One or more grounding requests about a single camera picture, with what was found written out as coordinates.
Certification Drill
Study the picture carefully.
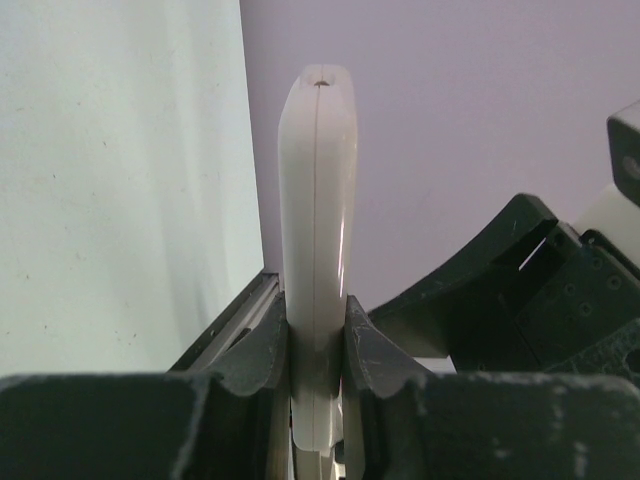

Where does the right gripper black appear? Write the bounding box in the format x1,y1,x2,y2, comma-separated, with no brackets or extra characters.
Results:
369,194,639,372

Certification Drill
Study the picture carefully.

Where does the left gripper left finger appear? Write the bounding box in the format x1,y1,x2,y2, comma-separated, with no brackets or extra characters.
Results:
174,293,290,479

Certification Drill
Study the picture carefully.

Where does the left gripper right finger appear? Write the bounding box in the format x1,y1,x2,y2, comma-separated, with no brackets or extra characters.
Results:
342,295,431,479

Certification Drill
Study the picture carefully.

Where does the white remote control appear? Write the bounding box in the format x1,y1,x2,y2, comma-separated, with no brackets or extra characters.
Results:
278,64,358,452

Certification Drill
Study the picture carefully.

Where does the white battery cover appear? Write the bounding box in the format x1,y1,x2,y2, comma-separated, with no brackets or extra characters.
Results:
414,357,456,374

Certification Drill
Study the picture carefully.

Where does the right aluminium frame post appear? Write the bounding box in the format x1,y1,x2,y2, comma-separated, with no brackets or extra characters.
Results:
170,273,280,373

